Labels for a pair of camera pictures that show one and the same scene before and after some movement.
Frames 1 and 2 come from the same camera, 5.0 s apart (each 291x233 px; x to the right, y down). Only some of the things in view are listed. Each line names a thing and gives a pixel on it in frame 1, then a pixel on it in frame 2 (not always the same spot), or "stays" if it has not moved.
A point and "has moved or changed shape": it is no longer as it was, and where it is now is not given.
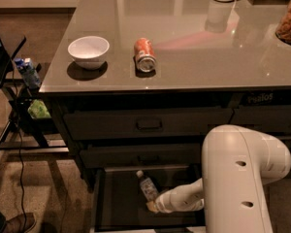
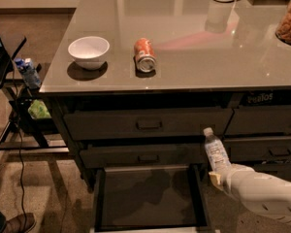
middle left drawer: [141, 154] stays
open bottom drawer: [118, 204] stays
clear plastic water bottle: [147, 186] has moved or changed shape
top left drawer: [144, 123] stays
